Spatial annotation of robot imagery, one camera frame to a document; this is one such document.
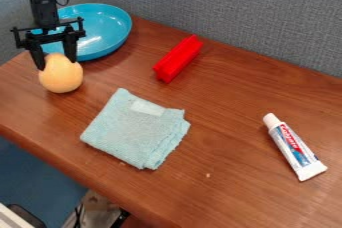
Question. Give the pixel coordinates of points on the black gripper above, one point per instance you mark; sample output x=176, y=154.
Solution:
x=67, y=32

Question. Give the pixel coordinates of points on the yellow foam ball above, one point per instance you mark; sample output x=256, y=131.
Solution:
x=62, y=75

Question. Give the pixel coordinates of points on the blue plate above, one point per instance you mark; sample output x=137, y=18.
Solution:
x=107, y=25

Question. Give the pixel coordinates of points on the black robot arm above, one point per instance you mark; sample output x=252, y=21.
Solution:
x=46, y=17

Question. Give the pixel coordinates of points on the red plastic block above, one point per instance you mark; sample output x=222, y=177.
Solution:
x=178, y=58

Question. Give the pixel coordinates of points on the light blue folded cloth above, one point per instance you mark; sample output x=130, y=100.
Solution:
x=137, y=130

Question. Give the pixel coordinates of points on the black chair part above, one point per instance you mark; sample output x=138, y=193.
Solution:
x=27, y=216

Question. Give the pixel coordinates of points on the beige bag under table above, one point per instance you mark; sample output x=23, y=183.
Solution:
x=97, y=212

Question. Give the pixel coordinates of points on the white object at corner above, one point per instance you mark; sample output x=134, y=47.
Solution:
x=10, y=220

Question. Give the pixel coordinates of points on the white toothpaste tube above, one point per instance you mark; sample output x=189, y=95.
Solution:
x=300, y=156

